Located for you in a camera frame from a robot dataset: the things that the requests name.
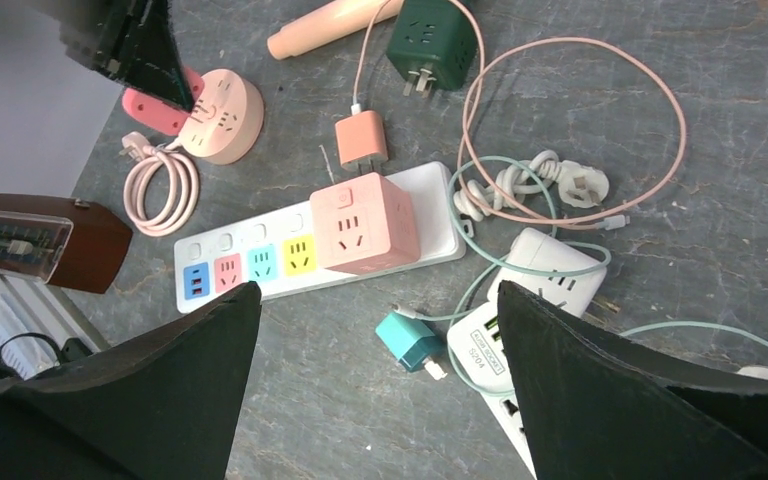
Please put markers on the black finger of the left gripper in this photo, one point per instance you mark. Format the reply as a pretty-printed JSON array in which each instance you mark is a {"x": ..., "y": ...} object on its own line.
[{"x": 130, "y": 42}]

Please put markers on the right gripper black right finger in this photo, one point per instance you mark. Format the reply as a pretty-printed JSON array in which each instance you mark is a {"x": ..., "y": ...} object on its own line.
[{"x": 599, "y": 406}]

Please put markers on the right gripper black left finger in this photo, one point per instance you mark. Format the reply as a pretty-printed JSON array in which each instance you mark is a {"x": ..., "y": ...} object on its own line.
[{"x": 162, "y": 405}]

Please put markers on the coral plug adapter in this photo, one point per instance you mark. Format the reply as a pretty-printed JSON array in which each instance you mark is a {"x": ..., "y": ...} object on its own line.
[{"x": 154, "y": 113}]

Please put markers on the pink cube socket adapter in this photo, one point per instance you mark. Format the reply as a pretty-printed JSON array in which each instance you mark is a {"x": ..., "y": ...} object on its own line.
[{"x": 364, "y": 225}]

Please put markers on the round pink socket hub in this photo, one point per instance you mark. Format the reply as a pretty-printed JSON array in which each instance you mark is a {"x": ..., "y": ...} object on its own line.
[{"x": 226, "y": 121}]

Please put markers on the white usb power strip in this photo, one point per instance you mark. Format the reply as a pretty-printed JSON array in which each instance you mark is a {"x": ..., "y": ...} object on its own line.
[{"x": 475, "y": 342}]

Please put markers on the white cube adapter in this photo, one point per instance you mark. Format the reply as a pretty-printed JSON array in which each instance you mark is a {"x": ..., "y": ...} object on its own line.
[{"x": 574, "y": 277}]

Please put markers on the brown wooden metronome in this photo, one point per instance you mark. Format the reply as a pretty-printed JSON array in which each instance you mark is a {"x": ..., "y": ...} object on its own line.
[{"x": 64, "y": 242}]

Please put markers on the white multicolour power strip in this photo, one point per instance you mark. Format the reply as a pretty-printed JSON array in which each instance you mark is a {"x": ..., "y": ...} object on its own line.
[{"x": 277, "y": 250}]

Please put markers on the teal usb charger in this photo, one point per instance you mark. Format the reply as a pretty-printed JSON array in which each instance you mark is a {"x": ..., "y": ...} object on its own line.
[{"x": 412, "y": 343}]

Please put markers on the salmon usb charger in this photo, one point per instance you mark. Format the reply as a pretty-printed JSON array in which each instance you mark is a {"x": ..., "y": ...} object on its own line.
[{"x": 361, "y": 140}]

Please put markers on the dark green cube adapter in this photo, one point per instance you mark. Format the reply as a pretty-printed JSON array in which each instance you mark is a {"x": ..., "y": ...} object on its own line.
[{"x": 432, "y": 46}]

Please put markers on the white cable plug bundle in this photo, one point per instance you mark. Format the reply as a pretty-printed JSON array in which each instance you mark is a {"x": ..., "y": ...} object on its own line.
[{"x": 578, "y": 186}]

